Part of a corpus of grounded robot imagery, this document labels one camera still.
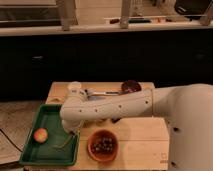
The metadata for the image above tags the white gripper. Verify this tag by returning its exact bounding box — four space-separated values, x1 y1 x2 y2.
62 120 84 134

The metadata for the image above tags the green chili pepper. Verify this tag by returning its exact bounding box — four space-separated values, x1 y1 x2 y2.
52 133 75 149

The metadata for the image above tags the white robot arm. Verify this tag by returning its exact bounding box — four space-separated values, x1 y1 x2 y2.
60 84 213 171

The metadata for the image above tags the red yellow apple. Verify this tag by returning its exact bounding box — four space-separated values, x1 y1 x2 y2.
33 128 48 143

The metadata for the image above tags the orange bowl of dark berries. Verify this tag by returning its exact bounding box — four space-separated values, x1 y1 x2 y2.
87 129 118 162

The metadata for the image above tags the white round container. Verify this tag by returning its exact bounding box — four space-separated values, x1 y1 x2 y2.
68 81 82 91

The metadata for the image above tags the dark red bowl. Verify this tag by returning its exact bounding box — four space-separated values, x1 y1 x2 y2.
121 80 142 94

